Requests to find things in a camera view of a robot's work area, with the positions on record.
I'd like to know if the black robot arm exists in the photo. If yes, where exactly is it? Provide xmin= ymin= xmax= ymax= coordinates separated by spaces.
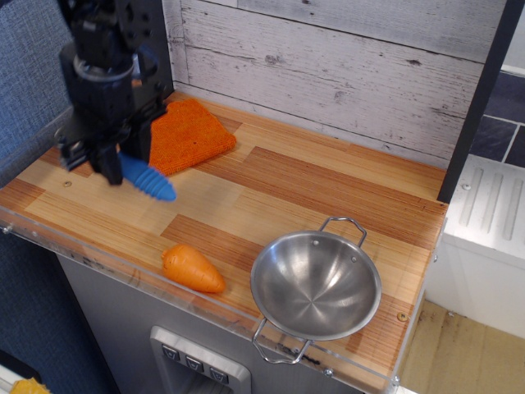
xmin=55 ymin=1 xmax=166 ymax=185

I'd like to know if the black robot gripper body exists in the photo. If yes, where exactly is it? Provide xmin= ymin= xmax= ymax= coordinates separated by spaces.
xmin=55 ymin=44 xmax=166 ymax=171

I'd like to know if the dark vertical post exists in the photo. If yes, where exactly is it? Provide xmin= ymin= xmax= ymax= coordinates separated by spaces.
xmin=142 ymin=0 xmax=174 ymax=99
xmin=437 ymin=0 xmax=524 ymax=204

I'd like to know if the yellow object bottom left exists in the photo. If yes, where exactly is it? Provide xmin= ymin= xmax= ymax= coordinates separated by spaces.
xmin=9 ymin=379 xmax=51 ymax=394

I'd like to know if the blue handled metal spoon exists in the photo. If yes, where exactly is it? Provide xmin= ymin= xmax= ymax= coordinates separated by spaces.
xmin=118 ymin=152 xmax=176 ymax=202

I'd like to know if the orange folded towel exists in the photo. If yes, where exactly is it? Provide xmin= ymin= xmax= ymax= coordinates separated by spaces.
xmin=149 ymin=98 xmax=236 ymax=176

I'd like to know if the dark vertical post right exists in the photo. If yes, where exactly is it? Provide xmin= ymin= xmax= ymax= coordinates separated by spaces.
xmin=437 ymin=0 xmax=524 ymax=204

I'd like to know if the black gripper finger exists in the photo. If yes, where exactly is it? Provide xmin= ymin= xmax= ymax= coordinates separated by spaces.
xmin=94 ymin=144 xmax=123 ymax=186
xmin=129 ymin=117 xmax=152 ymax=164

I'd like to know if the grey toy appliance panel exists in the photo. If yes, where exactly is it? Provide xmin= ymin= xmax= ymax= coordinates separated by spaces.
xmin=150 ymin=326 xmax=252 ymax=393

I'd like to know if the white toy sink unit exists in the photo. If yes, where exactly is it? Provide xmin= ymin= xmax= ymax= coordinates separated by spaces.
xmin=425 ymin=155 xmax=524 ymax=337

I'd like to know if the dark vertical post left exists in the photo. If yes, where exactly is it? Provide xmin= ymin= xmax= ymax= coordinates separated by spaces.
xmin=142 ymin=0 xmax=174 ymax=99

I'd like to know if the stainless steel two-handled bowl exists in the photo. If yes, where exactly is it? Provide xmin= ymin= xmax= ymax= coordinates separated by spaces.
xmin=250 ymin=224 xmax=382 ymax=365

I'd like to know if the orange toy carrot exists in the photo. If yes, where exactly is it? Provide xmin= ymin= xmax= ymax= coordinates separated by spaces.
xmin=161 ymin=244 xmax=226 ymax=293

